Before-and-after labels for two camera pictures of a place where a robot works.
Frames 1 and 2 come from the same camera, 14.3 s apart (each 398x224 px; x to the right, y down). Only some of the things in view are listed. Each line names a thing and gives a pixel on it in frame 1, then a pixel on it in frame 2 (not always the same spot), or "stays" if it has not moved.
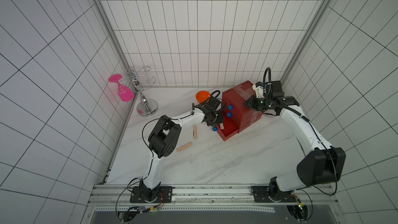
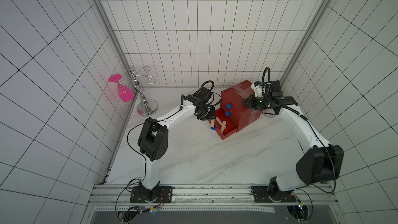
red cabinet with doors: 231,102 stays
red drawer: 241,119 stays
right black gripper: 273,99 stays
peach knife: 195,131 to 223,125
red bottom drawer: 228,131 stays
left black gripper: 219,121 to 212,115
